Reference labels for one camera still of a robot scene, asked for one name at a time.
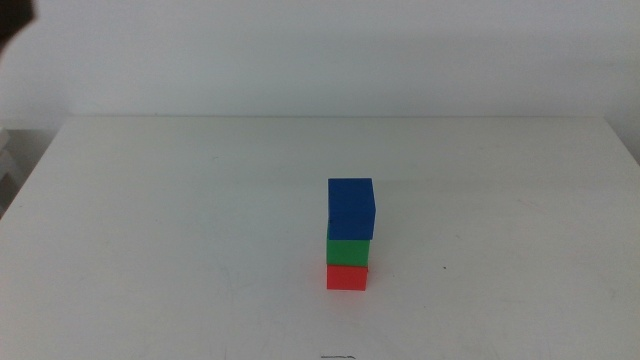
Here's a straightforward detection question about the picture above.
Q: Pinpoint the green cube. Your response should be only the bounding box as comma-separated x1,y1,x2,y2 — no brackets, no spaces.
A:
325,221,372,268

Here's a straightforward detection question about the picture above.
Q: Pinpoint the blue cube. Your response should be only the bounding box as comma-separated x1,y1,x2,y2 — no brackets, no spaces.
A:
327,177,377,242

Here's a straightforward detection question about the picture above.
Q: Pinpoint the red cube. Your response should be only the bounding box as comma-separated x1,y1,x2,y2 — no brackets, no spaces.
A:
326,264,370,292

